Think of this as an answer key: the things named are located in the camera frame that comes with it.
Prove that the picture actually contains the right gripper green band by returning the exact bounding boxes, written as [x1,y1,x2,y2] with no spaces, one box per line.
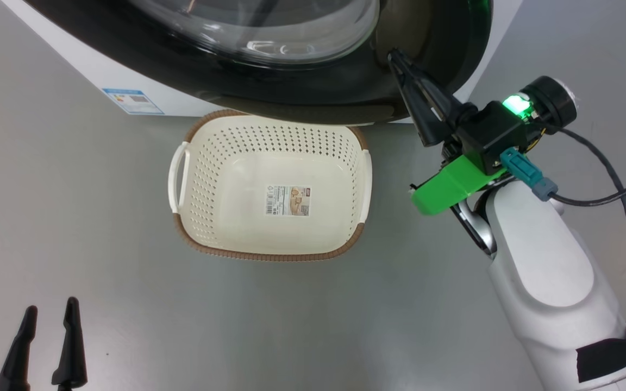
[387,49,535,216]

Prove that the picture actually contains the black round washer door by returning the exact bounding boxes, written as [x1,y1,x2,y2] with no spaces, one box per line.
[22,0,494,125]

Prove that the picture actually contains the basket barcode label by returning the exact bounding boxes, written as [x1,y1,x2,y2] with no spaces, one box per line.
[264,184,312,217]

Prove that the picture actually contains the cream perforated laundry basket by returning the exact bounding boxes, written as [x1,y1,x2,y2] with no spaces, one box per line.
[167,108,373,263]

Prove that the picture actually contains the white washing machine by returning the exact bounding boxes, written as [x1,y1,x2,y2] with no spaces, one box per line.
[0,0,525,124]

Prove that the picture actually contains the blue energy label sticker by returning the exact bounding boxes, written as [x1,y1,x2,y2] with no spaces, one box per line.
[102,87,165,116]

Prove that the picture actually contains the teal cable connector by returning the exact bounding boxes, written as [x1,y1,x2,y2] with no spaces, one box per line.
[499,149,560,203]

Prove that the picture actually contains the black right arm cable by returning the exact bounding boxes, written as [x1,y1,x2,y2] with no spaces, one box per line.
[540,122,626,356]

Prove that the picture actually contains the black arm strap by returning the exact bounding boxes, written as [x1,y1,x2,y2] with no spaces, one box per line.
[576,336,626,384]

